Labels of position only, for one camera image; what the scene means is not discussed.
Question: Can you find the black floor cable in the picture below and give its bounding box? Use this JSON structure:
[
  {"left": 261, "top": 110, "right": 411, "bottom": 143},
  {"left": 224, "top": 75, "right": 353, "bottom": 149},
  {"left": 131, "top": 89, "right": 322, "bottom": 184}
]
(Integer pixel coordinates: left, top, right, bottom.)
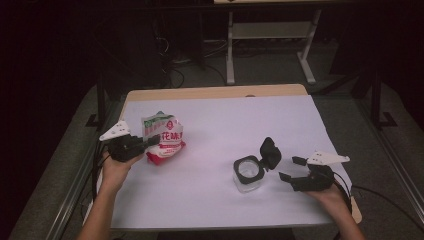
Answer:
[{"left": 351, "top": 184, "right": 424, "bottom": 231}]

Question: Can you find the person's left hand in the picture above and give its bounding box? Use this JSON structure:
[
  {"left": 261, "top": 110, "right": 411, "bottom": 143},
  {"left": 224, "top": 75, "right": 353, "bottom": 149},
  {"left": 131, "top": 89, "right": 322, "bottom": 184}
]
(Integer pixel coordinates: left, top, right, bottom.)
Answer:
[{"left": 100, "top": 149, "right": 146, "bottom": 194}]

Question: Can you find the white paper sheet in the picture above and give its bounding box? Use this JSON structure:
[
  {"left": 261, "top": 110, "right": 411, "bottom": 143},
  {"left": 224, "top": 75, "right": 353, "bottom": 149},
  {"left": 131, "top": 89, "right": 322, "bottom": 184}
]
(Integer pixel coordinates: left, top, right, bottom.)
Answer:
[{"left": 109, "top": 94, "right": 353, "bottom": 231}]

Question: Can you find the black metal stand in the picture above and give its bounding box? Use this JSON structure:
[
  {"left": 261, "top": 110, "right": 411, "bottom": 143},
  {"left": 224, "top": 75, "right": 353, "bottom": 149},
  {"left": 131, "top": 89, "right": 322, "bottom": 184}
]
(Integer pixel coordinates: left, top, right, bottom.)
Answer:
[
  {"left": 369, "top": 68, "right": 398, "bottom": 129},
  {"left": 85, "top": 71, "right": 108, "bottom": 129}
]

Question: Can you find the tangle of black cables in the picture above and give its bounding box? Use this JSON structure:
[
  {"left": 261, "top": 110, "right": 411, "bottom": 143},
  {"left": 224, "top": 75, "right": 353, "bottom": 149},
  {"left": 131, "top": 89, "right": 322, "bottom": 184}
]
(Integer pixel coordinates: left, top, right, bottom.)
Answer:
[{"left": 154, "top": 19, "right": 228, "bottom": 88}]

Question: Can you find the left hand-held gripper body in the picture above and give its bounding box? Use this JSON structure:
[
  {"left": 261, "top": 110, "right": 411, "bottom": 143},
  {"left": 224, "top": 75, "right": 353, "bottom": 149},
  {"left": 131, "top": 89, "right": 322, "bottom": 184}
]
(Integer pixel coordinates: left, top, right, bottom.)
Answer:
[{"left": 99, "top": 120, "right": 148, "bottom": 163}]

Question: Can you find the aluminium rail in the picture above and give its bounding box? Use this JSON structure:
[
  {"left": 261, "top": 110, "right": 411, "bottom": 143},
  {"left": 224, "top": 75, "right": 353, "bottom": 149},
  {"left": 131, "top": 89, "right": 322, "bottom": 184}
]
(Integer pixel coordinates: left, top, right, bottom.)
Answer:
[
  {"left": 44, "top": 139, "right": 101, "bottom": 240},
  {"left": 358, "top": 99, "right": 424, "bottom": 214}
]

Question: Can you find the white metal desk frame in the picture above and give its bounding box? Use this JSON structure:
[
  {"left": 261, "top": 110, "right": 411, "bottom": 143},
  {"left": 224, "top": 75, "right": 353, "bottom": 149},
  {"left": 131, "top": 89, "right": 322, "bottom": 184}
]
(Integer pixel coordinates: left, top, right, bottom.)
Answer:
[{"left": 225, "top": 9, "right": 323, "bottom": 86}]

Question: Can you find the white and red seasoning bag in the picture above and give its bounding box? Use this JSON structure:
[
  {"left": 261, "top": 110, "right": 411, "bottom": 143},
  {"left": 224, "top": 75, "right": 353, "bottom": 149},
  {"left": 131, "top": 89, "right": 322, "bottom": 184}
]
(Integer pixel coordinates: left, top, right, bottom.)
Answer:
[{"left": 141, "top": 111, "right": 187, "bottom": 166}]

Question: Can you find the person's right hand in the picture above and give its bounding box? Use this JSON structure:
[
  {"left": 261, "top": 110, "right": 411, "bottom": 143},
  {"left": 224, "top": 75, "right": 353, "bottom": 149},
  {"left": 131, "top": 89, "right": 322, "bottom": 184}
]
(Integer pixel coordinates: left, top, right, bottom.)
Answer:
[{"left": 304, "top": 183, "right": 351, "bottom": 219}]

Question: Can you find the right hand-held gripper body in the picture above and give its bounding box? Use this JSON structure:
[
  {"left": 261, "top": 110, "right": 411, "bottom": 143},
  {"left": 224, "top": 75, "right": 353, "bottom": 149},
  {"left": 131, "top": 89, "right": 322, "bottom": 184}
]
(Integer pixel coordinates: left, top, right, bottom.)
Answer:
[{"left": 289, "top": 150, "right": 351, "bottom": 193}]

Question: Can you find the glass jar with black lid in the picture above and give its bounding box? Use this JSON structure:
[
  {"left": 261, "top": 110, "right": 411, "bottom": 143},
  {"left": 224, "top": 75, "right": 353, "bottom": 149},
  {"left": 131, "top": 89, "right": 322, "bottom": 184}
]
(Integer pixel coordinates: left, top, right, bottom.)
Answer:
[{"left": 232, "top": 136, "right": 283, "bottom": 194}]

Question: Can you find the right hand-held gripper black cable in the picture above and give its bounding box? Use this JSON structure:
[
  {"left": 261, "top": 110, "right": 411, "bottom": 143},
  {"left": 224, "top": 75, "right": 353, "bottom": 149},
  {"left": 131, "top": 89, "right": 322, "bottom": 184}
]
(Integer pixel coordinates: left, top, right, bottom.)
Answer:
[{"left": 333, "top": 171, "right": 354, "bottom": 214}]

